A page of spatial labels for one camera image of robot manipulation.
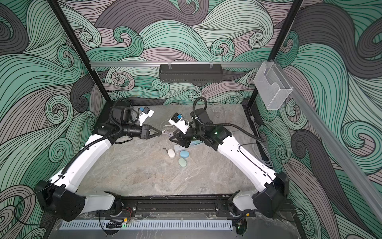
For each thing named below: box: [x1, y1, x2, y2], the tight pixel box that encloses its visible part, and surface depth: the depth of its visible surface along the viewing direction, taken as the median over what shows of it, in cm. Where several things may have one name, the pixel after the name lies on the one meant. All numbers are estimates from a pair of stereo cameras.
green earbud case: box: [178, 157, 188, 168], surface depth 89 cm
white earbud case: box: [167, 148, 176, 159], surface depth 94 cm
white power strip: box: [173, 144, 191, 152], surface depth 94 cm
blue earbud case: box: [179, 150, 190, 158], surface depth 94 cm
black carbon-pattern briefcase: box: [94, 101, 120, 137], surface depth 54 cm
